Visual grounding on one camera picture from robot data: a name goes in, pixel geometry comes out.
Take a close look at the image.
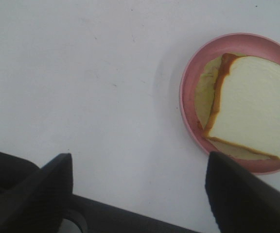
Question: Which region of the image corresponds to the white bread sandwich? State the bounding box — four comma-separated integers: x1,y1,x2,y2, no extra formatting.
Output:
194,53,280,160

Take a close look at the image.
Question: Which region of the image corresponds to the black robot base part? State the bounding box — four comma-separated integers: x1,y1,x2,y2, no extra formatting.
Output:
0,152,188,233

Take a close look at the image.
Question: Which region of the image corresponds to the pink round plate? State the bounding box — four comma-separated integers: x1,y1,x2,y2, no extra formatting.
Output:
179,33,280,174

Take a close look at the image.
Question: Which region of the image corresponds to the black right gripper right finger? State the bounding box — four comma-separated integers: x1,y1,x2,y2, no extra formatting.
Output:
205,151,280,233

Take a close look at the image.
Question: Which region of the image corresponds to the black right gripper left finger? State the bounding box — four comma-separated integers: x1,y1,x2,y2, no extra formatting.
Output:
0,153,72,233

